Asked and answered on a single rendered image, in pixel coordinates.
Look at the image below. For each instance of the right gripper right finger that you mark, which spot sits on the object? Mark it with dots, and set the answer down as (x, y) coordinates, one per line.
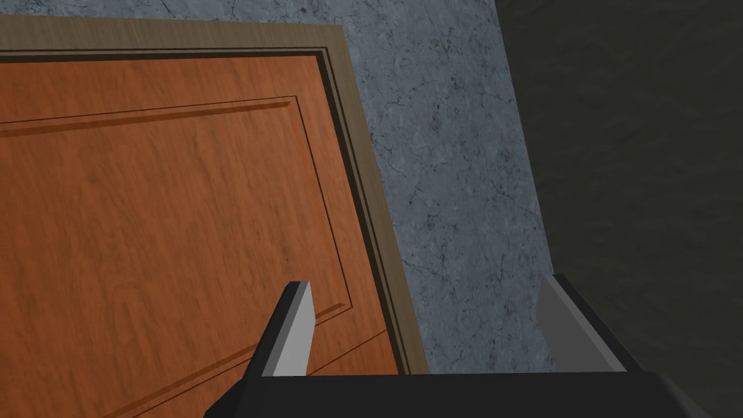
(572, 334)

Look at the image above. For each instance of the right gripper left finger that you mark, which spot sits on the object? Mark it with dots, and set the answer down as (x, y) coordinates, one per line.
(287, 339)

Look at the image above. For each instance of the brown wooden door leaf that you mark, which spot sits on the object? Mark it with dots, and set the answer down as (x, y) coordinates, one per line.
(151, 232)

